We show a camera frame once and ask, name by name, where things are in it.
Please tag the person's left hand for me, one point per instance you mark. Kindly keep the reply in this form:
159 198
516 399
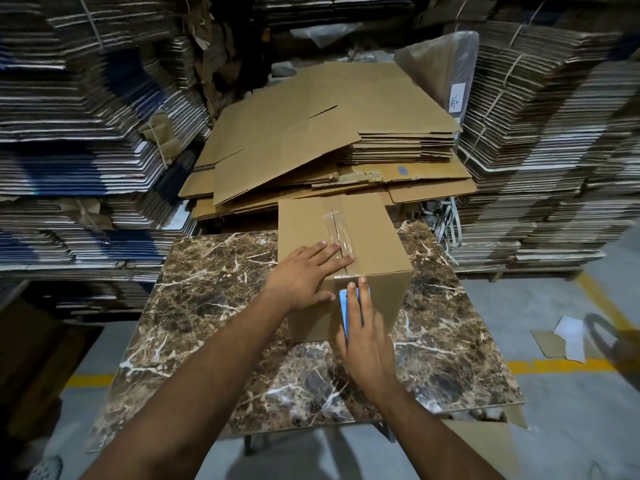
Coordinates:
300 277

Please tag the person's right hand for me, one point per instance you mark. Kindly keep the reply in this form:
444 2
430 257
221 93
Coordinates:
367 354

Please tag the person's right fingers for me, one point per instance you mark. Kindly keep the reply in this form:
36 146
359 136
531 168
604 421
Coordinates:
365 304

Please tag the person's left thumb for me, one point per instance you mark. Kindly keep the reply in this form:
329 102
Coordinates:
320 296

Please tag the blue tape smoothing tool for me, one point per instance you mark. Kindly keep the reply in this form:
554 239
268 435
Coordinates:
344 309

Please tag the brown cardboard box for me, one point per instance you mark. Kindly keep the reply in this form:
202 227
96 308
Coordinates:
360 234

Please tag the person's left forearm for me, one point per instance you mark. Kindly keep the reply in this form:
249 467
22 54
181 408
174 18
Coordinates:
190 394

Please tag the person's right forearm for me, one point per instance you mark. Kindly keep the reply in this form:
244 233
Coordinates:
440 439

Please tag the clear packing tape strip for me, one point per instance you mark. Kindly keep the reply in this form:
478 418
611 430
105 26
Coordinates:
340 232

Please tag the wooden pallet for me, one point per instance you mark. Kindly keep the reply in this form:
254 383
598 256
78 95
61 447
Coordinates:
525 274

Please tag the metal table leg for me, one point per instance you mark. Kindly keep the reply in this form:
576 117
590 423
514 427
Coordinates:
248 444

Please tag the pile of flat brown cardboard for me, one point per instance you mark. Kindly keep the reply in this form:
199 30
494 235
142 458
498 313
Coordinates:
325 124

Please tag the brown cardboard sheet under table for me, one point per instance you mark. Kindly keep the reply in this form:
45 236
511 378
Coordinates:
480 444

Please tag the brown cardboard scrap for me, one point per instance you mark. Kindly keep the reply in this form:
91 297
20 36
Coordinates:
547 344

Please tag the white paper sheet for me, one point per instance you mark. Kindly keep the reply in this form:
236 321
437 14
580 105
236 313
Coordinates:
572 337

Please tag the white paper label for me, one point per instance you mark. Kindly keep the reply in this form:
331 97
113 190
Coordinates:
457 97

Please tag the plastic-wrapped cardboard bundle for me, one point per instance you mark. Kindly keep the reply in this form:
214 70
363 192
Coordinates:
440 64

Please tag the clear plastic sheet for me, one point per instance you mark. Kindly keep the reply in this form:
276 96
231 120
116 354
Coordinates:
325 33

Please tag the stack of blue-white flat cartons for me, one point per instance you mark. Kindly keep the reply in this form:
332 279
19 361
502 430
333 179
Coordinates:
75 144

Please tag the leaning brown cardboard sheets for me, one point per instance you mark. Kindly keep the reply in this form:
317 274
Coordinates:
35 364

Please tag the white perforated shoe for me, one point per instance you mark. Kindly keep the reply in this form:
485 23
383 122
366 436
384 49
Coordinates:
46 467

